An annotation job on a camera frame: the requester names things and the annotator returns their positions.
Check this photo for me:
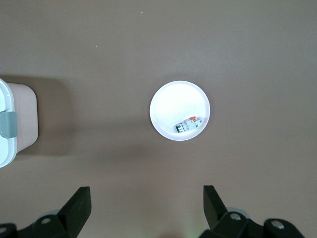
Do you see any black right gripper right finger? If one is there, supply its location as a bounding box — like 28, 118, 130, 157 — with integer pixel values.
199, 185, 304, 238

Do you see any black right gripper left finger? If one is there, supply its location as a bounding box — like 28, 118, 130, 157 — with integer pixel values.
0, 186, 93, 238

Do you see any white lidded pink storage box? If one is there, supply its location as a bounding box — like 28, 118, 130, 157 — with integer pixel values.
0, 78, 39, 169

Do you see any small silver orange object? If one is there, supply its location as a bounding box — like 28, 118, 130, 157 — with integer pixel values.
175, 116, 204, 134

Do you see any grey box latch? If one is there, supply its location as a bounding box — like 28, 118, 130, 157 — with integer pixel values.
0, 111, 17, 138

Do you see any pale pink round plate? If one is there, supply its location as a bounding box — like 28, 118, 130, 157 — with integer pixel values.
149, 80, 211, 142

